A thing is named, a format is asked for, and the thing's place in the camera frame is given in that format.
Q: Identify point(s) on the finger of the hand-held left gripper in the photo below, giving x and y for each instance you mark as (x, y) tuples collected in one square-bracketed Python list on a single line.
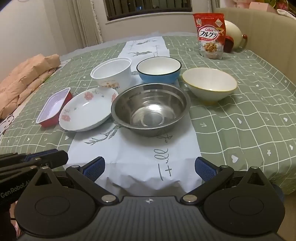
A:
[(18, 169), (49, 158)]

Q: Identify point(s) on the stainless steel bowl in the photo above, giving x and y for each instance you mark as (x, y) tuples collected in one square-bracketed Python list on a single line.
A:
[(150, 109)]

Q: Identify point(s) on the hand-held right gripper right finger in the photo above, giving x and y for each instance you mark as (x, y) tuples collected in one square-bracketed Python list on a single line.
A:
[(204, 171)]

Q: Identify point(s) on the blue enamel bowl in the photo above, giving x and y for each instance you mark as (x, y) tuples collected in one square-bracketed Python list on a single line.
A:
[(159, 75)]

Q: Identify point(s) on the cream round plush toy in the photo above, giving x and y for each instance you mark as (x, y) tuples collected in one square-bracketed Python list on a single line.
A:
[(234, 32)]

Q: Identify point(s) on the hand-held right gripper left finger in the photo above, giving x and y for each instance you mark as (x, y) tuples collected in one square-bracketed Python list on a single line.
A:
[(93, 171)]

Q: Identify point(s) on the beige padded headboard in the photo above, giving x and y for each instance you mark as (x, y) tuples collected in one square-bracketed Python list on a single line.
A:
[(266, 30)]

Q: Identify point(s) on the green checked bedsheet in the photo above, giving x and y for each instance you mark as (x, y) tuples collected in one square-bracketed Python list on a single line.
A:
[(242, 120)]

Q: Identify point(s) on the peach quilt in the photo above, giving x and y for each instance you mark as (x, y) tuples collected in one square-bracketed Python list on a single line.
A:
[(25, 78)]

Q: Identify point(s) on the white plastic bowl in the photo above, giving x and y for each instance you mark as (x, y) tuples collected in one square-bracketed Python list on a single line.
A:
[(113, 71)]

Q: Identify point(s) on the white floral plate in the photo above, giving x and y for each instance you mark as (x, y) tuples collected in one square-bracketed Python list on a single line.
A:
[(85, 109)]

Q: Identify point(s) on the pink plush toy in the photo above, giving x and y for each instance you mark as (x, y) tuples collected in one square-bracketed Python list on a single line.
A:
[(241, 3)]

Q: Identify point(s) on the pink box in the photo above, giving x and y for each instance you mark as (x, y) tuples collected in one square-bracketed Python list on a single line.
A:
[(261, 7)]

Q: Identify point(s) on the red foil tray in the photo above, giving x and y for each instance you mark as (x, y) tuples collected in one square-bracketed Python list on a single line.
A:
[(52, 109)]

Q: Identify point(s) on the white deer print table runner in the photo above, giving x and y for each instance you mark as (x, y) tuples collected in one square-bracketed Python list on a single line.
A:
[(129, 157)]

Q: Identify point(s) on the green potted plant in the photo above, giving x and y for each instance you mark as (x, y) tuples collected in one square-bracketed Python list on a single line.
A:
[(269, 2)]

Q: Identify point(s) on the white cartoon print cloth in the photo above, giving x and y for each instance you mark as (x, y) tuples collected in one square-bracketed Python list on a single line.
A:
[(5, 127)]

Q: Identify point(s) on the white pleated curtain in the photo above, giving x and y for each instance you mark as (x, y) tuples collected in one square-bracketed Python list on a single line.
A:
[(81, 20)]

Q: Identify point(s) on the barred window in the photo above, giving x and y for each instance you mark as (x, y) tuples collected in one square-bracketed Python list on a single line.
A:
[(148, 9)]

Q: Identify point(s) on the red cereal bag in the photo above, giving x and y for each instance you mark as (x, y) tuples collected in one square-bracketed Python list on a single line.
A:
[(210, 34)]

